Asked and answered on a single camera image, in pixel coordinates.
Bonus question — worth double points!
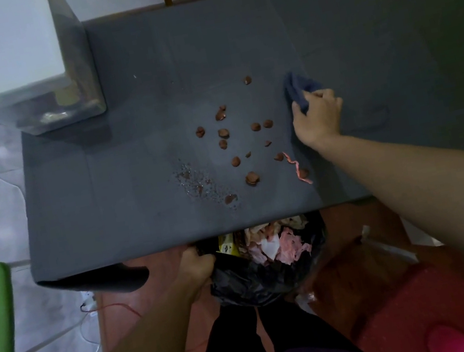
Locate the person's black shorts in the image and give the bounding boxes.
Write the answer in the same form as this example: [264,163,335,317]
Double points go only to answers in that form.
[177,282,367,352]

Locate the white table leg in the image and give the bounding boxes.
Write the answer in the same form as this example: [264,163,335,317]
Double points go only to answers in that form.
[359,217,420,272]

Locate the white power strip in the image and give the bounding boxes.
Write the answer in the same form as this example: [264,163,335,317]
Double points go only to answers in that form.
[78,291,100,315]

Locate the thin red wire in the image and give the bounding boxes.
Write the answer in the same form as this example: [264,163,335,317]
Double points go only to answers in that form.
[81,298,144,329]

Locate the person's right forearm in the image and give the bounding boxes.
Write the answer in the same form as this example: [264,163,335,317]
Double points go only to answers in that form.
[314,112,464,337]

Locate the pink plastic object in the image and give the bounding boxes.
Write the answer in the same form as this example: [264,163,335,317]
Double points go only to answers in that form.
[424,318,464,352]

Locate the black bin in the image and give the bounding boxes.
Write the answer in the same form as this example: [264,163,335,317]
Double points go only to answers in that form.
[193,210,339,316]

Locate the Koko Krunch cereal pouch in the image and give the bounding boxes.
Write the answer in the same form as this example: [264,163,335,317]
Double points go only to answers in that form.
[32,74,90,126]

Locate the yellow brown snack wrapper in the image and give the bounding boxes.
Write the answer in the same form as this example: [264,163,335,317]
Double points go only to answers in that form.
[217,232,241,260]

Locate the person's right hand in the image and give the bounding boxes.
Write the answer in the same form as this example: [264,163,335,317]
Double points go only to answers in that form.
[287,85,351,154]

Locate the blue cloth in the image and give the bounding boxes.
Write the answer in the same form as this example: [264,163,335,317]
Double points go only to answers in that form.
[282,67,327,118]

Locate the pink stained tissues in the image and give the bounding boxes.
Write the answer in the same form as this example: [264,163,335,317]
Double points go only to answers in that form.
[243,215,316,273]

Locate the brown food crumbs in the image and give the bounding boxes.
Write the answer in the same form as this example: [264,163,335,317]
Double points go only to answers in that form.
[159,68,314,215]

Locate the clear plastic storage bin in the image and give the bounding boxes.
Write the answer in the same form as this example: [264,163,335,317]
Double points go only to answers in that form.
[0,0,110,142]

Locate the person's left hand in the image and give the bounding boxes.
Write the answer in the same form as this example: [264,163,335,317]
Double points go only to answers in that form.
[172,243,223,303]

